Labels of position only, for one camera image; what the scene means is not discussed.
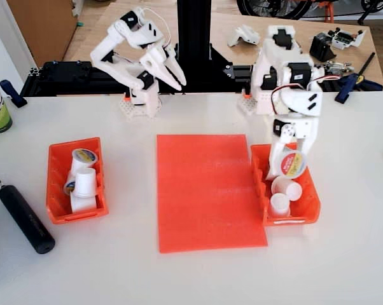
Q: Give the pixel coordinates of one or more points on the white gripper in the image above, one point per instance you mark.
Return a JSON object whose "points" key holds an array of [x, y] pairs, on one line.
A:
{"points": [[303, 128], [156, 61]]}

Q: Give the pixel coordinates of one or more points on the orange bin with white label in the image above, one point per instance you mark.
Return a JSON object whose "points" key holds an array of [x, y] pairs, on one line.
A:
{"points": [[306, 197]]}

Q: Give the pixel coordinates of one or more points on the orange foam mat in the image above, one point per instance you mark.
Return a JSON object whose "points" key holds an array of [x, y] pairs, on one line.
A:
{"points": [[207, 197]]}

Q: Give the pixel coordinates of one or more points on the blue lid white coffee pod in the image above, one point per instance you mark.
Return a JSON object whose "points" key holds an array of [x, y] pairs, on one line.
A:
{"points": [[70, 185], [86, 184], [83, 157], [83, 205]]}

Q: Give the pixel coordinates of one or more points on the orange plastic bin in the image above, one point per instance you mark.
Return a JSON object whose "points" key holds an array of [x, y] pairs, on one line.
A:
{"points": [[54, 190]]}

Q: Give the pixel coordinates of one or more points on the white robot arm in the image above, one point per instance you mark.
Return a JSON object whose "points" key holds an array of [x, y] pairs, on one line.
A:
{"points": [[115, 60], [280, 66]]}

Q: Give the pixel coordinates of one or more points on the wooden table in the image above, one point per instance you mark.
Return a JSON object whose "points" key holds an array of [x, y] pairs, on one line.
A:
{"points": [[226, 35]]}

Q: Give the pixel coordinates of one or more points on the white printed robot part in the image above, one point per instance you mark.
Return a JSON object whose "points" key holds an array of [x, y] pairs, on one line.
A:
{"points": [[242, 36]]}

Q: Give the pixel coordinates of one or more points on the blue bar clamp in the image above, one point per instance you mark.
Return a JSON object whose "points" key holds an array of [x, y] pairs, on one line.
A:
{"points": [[11, 93], [347, 87]]}

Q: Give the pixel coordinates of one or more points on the metal clamp tool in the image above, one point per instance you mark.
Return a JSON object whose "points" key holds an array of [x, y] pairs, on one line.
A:
{"points": [[338, 68]]}

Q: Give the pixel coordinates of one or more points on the black bicycle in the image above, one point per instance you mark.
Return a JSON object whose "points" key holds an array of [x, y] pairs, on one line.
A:
{"points": [[246, 9]]}

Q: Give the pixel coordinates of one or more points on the small green object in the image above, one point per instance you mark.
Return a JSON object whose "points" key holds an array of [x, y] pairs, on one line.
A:
{"points": [[80, 24]]}

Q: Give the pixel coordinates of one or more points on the black plastic mounting block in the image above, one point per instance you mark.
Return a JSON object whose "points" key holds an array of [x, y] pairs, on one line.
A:
{"points": [[67, 71]]}

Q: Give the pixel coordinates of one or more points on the black printed part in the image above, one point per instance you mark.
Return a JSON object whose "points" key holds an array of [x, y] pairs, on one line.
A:
{"points": [[322, 49]]}

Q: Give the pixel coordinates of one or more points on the white crumpled sheet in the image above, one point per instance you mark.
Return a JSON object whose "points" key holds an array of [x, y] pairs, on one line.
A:
{"points": [[77, 8]]}

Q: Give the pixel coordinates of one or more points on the white device with circuit board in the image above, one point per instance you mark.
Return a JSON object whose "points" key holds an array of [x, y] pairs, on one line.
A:
{"points": [[344, 39]]}

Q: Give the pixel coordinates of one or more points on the brown wooden cabinet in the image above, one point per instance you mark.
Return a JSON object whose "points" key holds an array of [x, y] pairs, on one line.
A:
{"points": [[42, 28]]}

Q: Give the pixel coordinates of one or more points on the black electric screwdriver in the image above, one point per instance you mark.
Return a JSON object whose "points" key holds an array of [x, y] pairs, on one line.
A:
{"points": [[26, 219]]}

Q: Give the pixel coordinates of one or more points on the black aluminium frame post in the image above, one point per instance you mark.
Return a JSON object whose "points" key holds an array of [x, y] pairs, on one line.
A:
{"points": [[194, 25]]}

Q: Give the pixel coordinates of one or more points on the black aluminium frame rail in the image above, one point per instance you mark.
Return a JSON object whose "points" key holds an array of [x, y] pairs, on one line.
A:
{"points": [[105, 82]]}

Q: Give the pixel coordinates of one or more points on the orange metal post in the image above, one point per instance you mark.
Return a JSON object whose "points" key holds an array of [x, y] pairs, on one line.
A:
{"points": [[330, 11]]}

